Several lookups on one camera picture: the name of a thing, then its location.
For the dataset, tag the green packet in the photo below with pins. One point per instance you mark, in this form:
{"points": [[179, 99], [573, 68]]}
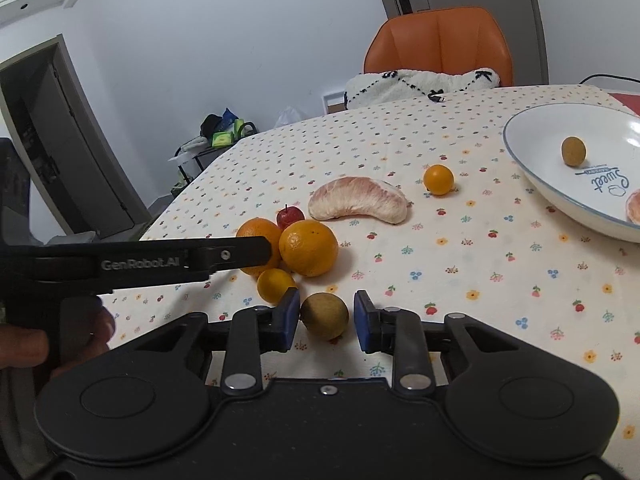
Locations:
{"points": [[220, 138]]}

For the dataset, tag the blue bag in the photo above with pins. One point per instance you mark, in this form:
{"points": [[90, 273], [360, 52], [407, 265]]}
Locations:
{"points": [[230, 117]]}

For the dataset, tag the orange fruit pieces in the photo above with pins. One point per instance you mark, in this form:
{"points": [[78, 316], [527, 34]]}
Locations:
{"points": [[308, 248]]}

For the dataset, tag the person's left hand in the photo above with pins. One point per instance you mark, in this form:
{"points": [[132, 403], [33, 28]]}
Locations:
{"points": [[22, 349]]}

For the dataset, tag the peeled pink pomelo segment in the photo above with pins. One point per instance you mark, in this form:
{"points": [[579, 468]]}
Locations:
{"points": [[357, 200]]}

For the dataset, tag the large orange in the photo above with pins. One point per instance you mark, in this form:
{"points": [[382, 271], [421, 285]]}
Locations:
{"points": [[255, 229]]}

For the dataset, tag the white blue-rimmed plate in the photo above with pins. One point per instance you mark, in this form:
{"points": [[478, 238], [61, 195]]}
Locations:
{"points": [[540, 140]]}

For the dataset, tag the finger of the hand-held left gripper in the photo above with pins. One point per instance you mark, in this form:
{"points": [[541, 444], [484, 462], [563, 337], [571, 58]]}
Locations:
{"points": [[235, 254]]}

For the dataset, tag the small brown fruit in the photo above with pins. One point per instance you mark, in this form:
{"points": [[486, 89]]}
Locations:
{"points": [[573, 151]]}

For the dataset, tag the orange chair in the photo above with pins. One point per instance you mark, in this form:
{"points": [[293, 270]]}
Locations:
{"points": [[440, 40]]}

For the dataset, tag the white black-patterned cushion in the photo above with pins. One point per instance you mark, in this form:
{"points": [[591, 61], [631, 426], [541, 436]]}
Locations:
{"points": [[400, 87]]}

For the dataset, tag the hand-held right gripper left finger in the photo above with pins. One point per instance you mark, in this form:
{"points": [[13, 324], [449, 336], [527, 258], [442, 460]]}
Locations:
{"points": [[287, 321]]}

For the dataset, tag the small red apple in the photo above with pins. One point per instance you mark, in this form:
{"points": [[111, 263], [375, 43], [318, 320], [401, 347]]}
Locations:
{"points": [[289, 217]]}

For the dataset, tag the round brown fruit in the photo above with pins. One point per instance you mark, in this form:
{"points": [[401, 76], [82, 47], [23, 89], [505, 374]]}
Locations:
{"points": [[324, 315]]}

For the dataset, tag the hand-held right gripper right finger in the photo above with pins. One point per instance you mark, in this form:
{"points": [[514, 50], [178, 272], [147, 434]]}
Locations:
{"points": [[362, 325]]}

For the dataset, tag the black side table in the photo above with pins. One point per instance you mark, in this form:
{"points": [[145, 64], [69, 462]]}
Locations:
{"points": [[192, 157]]}

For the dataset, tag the dark wooden door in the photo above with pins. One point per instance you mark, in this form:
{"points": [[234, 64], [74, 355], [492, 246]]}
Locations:
{"points": [[60, 150]]}

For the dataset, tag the floral dotted tablecloth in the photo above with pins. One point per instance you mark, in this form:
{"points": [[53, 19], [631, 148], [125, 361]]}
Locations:
{"points": [[450, 270]]}

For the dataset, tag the red printed mat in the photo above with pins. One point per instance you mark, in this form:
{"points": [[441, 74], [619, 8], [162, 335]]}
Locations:
{"points": [[629, 101]]}

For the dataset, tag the pink pomelo piece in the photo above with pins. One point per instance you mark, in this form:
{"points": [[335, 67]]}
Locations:
{"points": [[633, 208]]}

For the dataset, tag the clear plastic bag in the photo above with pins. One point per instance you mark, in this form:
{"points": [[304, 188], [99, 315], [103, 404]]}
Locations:
{"points": [[288, 116]]}

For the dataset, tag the small yellow-orange citrus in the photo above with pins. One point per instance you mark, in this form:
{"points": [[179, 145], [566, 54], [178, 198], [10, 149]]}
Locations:
{"points": [[272, 285], [438, 179]]}

